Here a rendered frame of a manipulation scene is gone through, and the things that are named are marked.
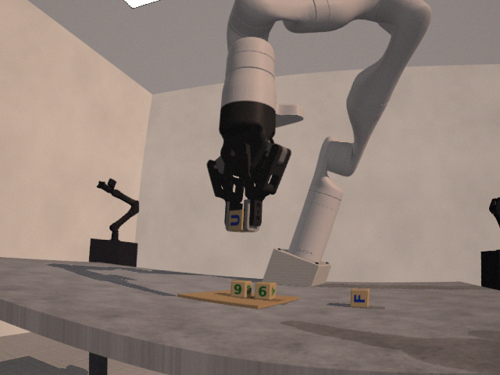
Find tan flat mat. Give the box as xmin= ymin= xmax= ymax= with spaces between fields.
xmin=177 ymin=290 xmax=299 ymax=309

